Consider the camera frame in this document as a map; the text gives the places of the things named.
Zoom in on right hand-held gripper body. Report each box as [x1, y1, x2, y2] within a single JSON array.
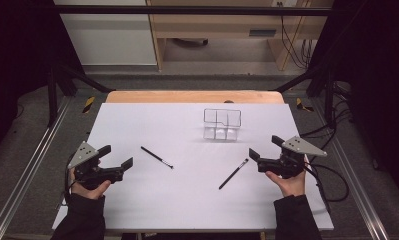
[[257, 135, 328, 180]]

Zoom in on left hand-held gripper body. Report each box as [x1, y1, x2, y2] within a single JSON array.
[[67, 141, 125, 191]]

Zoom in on thin black makeup brush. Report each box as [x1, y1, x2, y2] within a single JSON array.
[[140, 145, 175, 170], [218, 158, 250, 191]]

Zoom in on clear acrylic organizer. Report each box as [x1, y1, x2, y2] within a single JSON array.
[[202, 108, 243, 142]]

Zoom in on person's left hand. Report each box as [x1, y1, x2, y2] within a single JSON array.
[[69, 167, 112, 201]]

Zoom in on person's right hand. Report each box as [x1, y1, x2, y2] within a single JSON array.
[[265, 167, 308, 199]]

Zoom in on yellow and black tape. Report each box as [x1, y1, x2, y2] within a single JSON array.
[[295, 97, 315, 113], [82, 95, 97, 115]]

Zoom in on black metal stand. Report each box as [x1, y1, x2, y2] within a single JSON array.
[[272, 63, 339, 125], [46, 62, 116, 128]]

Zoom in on light wooden table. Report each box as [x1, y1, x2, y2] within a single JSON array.
[[105, 90, 285, 105]]

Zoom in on white cabinet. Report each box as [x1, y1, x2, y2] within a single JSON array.
[[52, 0, 158, 66]]

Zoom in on black curtain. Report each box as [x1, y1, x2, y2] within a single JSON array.
[[306, 0, 399, 204], [0, 0, 85, 164]]

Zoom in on light wooden desk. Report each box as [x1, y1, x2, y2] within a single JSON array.
[[146, 0, 335, 72]]

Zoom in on black horizontal bar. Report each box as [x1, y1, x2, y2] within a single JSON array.
[[30, 4, 335, 17]]

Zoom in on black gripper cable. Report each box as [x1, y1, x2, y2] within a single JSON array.
[[303, 162, 351, 214], [55, 162, 76, 211]]

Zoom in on aluminium rail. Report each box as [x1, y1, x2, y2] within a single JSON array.
[[310, 96, 392, 240], [0, 96, 73, 240]]

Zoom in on black floor cables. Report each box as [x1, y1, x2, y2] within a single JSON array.
[[299, 81, 353, 158]]

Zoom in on black hanging cables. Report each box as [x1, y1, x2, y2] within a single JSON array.
[[276, 1, 314, 70]]

